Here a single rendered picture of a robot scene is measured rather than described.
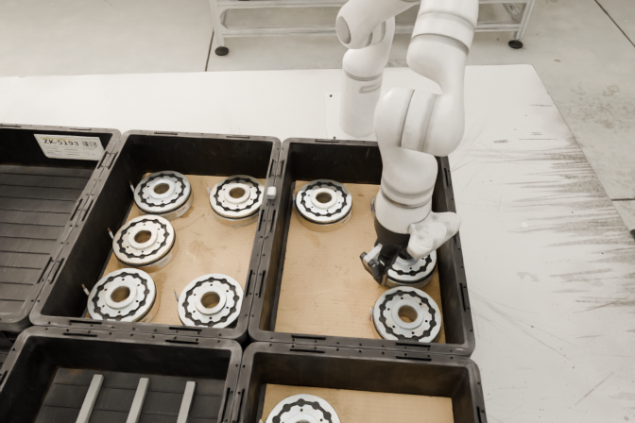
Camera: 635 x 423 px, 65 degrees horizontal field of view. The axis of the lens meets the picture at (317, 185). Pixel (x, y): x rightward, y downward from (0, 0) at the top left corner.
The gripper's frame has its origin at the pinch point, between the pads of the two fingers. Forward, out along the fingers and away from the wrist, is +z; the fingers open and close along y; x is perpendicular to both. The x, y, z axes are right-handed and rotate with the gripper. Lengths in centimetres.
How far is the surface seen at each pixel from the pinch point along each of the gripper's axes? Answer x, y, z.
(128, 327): -12.5, 38.0, -7.9
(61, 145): -58, 31, -4
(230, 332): -3.2, 28.0, -7.9
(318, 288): -5.5, 10.9, 2.2
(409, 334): 10.3, 6.8, -1.1
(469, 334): 17.0, 3.9, -7.9
